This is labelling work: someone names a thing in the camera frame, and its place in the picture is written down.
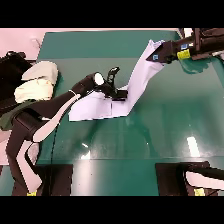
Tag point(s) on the black garment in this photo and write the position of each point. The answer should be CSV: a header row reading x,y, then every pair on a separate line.
x,y
11,76

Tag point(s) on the white shirt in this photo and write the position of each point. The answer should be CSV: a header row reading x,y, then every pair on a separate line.
x,y
143,73

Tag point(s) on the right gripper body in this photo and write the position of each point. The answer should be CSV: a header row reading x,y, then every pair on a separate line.
x,y
176,49

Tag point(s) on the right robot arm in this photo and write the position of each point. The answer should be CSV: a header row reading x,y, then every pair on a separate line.
x,y
208,40

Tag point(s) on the white garment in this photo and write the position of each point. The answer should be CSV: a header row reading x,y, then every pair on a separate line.
x,y
41,70

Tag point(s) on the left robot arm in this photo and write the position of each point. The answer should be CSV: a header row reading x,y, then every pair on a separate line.
x,y
40,111

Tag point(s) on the dark green garment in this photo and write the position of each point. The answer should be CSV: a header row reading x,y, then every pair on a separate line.
x,y
8,120

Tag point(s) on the cream garment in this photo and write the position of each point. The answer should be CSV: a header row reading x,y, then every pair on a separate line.
x,y
33,90

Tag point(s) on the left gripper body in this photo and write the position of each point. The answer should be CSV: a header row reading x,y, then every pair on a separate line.
x,y
117,94

